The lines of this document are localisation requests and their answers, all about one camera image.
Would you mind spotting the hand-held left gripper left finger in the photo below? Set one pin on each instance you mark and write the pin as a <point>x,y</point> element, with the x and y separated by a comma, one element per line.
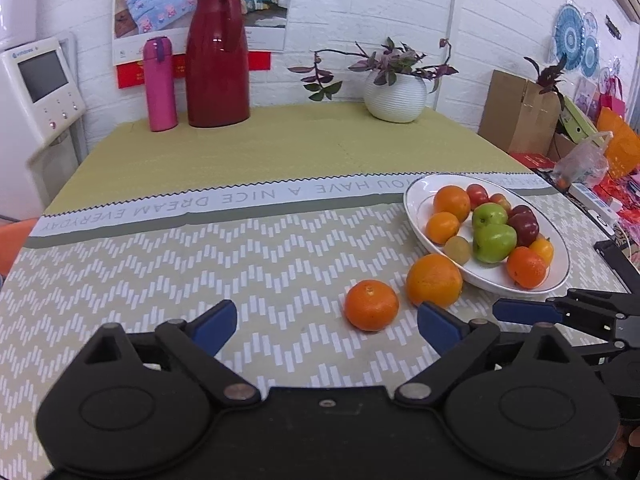
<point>220,322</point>

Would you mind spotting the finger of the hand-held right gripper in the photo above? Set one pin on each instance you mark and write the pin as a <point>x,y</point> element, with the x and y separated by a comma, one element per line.
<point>616,256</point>
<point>520,310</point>

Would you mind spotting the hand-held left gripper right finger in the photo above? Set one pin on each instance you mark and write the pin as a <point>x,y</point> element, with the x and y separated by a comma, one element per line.
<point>440,327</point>

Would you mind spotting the small orange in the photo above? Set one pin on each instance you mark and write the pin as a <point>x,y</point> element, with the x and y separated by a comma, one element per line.
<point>526,267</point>
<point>442,227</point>

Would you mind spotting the yellow orange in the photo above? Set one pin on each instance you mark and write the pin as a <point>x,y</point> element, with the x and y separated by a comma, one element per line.
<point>544,250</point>

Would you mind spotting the large green apple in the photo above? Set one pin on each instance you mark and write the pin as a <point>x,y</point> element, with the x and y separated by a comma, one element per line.
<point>494,243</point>

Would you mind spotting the dark orange tangerine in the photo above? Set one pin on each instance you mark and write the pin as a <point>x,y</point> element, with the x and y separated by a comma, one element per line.
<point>371,305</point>

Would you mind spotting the dark red plum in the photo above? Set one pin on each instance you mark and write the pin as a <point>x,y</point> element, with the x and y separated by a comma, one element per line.
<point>521,210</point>
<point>525,229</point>

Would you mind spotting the small green apple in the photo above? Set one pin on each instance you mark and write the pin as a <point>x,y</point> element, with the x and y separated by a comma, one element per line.
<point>487,215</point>

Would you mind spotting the yellow red plum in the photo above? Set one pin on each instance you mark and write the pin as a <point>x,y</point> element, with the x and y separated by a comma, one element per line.
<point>501,201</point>

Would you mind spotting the small red apple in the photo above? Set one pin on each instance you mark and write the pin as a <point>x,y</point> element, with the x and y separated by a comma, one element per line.
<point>477,194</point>

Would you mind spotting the big orange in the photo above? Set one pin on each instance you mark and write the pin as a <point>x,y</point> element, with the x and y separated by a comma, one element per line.
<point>451,203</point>

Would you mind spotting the white plate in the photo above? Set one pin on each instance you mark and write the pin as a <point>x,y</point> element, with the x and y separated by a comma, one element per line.
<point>420,200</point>

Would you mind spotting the white power strip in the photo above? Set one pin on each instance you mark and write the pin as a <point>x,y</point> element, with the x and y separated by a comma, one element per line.
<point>592,200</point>

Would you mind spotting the chevron patterned tablecloth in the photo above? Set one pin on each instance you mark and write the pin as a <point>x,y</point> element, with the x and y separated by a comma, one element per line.
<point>200,260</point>

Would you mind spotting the clear plastic bag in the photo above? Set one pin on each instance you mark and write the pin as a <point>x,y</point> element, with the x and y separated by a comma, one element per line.
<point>582,160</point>

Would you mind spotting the orange bag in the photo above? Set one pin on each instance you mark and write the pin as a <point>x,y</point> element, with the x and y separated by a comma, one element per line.
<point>620,145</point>

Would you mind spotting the red packet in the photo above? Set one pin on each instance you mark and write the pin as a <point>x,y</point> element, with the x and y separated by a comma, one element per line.
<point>532,161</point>

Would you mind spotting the green box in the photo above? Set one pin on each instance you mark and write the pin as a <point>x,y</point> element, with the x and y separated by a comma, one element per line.
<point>580,120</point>

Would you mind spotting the pink bag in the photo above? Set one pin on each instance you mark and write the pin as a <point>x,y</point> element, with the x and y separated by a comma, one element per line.
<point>612,100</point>

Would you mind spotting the olive green table mat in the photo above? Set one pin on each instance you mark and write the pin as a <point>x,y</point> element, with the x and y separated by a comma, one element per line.
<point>250,150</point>

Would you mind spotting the brown cardboard box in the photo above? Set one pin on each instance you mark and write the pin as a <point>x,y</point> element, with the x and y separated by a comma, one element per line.
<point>510,110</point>

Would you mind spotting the purple leaf plant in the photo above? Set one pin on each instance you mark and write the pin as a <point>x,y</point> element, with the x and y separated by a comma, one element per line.
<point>547,77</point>

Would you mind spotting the medium blue decorative plate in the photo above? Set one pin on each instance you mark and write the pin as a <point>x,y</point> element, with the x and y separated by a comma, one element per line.
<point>590,57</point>

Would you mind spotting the orange chair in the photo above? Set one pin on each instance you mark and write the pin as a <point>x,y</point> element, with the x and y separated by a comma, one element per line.
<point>12,245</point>

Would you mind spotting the large blue decorative plate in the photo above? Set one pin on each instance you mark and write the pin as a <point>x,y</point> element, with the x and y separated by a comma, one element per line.
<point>570,37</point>

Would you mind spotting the potted plant white pot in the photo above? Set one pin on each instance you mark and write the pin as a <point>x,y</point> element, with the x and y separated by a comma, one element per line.
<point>395,97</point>

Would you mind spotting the small blue decorative plate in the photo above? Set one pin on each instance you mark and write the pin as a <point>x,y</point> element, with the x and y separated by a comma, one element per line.
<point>590,22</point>

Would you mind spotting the pink bottle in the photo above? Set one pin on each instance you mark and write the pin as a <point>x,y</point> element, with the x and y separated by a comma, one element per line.
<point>160,90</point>

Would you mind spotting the red thermos jug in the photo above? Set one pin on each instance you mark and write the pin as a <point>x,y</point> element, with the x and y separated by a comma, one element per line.
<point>215,75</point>

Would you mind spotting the white water dispenser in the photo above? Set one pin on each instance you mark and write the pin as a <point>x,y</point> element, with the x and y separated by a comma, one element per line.
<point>35,125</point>

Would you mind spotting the white wall conduit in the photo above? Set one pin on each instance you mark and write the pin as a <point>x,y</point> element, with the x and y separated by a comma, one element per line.
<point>452,0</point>

